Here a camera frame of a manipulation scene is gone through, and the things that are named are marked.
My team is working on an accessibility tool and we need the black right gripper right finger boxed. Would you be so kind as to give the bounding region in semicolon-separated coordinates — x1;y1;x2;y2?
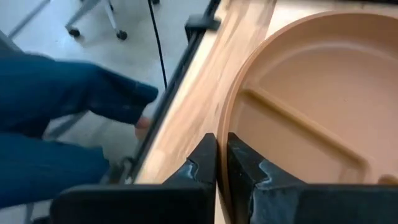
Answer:
226;133;398;224

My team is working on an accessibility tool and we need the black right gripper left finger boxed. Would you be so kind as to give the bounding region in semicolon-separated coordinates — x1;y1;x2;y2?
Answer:
49;133;218;224

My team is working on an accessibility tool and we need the tan bamboo plate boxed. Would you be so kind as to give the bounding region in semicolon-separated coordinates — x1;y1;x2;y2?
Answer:
216;9;398;224

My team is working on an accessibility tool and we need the person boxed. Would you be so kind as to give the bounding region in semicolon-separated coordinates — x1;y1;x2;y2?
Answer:
0;29;159;209

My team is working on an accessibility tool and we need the grey wheeled chair base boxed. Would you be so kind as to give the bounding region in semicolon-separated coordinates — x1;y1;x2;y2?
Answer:
65;0;128;41

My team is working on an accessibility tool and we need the black metal table frame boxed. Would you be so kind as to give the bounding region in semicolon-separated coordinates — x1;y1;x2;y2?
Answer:
118;0;222;184

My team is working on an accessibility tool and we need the black floor cable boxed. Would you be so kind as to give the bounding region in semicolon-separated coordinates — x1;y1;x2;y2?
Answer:
147;0;169;90

